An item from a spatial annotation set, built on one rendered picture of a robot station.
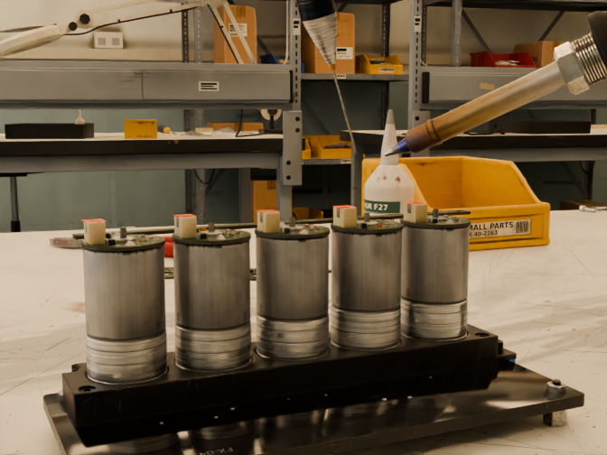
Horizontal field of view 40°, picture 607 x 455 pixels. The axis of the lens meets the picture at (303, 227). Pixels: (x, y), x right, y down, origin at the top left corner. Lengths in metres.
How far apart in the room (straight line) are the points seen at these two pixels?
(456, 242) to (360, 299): 0.04
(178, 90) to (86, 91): 0.27
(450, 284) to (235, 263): 0.08
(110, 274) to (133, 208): 4.45
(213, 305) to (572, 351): 0.17
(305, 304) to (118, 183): 4.42
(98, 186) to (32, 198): 0.35
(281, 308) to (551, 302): 0.22
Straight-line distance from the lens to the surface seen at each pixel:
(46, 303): 0.46
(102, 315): 0.25
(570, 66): 0.26
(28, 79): 2.53
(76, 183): 4.67
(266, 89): 2.61
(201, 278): 0.26
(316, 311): 0.27
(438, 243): 0.29
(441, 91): 2.81
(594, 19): 0.26
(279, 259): 0.27
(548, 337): 0.39
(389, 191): 0.55
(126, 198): 4.69
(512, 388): 0.29
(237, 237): 0.26
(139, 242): 0.25
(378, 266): 0.28
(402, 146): 0.27
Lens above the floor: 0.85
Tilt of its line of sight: 8 degrees down
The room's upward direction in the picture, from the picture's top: straight up
